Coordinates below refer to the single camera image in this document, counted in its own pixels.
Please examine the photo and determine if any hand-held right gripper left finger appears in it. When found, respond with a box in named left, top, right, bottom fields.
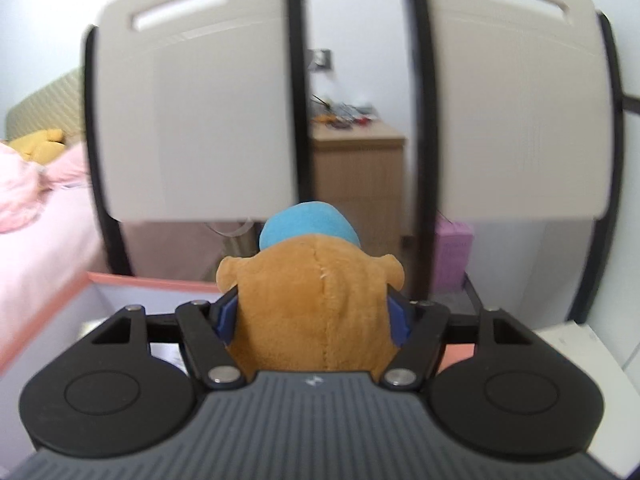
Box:
left=91, top=294, right=247, bottom=391

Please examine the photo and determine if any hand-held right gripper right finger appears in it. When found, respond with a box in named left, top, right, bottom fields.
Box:
left=376, top=286, right=538, bottom=391

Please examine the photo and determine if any brown plush bear blue hat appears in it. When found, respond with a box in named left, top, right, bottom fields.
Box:
left=216, top=201, right=406, bottom=374

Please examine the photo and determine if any pink-rimmed storage box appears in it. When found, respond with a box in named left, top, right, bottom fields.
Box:
left=0, top=271, right=482, bottom=376

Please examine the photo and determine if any purple box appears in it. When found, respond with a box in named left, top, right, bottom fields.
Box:
left=431, top=216, right=475, bottom=294

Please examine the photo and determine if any wooden cabinet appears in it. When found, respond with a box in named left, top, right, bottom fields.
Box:
left=309, top=121, right=407, bottom=262

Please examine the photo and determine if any pink blanket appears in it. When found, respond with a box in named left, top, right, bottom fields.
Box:
left=0, top=141, right=106, bottom=331

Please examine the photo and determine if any clutter of small tools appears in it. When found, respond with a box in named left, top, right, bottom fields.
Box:
left=311, top=94, right=379, bottom=130

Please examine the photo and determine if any yellow plush toy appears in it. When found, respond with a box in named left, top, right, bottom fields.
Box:
left=6, top=129, right=67, bottom=165

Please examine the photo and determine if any beige striped headboard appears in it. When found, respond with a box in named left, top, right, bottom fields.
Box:
left=5, top=67, right=87, bottom=147

